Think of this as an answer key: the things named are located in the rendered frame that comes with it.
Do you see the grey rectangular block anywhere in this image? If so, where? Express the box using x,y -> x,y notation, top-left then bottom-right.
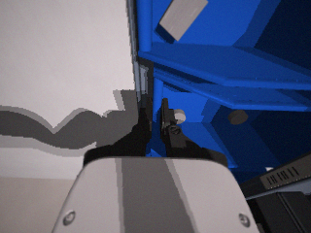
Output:
159,0 -> 208,42

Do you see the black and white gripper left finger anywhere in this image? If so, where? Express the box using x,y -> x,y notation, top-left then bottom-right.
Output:
83,97 -> 153,167

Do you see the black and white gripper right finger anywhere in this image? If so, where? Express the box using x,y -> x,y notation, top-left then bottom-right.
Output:
159,98 -> 228,168

